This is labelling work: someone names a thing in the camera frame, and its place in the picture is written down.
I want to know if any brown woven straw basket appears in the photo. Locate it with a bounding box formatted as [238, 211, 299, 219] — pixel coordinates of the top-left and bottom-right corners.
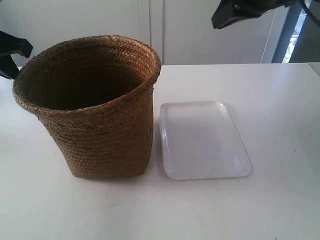
[12, 35, 162, 179]

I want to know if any white rectangular plastic tray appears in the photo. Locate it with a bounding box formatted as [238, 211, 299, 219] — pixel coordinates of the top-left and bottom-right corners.
[158, 101, 253, 181]

